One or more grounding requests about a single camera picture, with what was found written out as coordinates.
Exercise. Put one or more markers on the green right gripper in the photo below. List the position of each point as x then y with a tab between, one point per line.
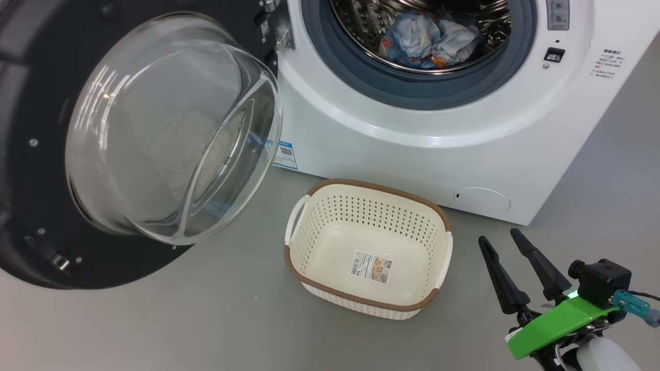
557	322

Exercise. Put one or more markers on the blue orange patterned clothes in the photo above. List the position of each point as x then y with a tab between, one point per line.
423	41

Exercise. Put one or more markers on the round dark washing machine door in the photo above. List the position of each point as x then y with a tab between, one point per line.
31	206

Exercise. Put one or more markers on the basket product label sticker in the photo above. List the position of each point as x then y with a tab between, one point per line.
371	267

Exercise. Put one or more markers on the cream laundry basket brown rim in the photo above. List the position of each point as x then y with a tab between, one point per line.
361	237

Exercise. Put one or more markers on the white front-load washing machine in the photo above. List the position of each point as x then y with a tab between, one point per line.
386	134

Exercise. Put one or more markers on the black door latch socket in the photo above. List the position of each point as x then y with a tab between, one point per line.
554	54

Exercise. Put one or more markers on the round white filter cover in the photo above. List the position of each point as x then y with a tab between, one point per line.
482	200

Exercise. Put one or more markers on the black printed text label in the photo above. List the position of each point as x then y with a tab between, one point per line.
607	64

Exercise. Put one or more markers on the grey warning sticker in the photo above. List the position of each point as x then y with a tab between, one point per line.
558	13

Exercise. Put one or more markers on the blue energy label sticker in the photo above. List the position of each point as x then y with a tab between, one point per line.
285	154

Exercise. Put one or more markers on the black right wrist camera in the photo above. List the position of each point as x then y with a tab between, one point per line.
603	281

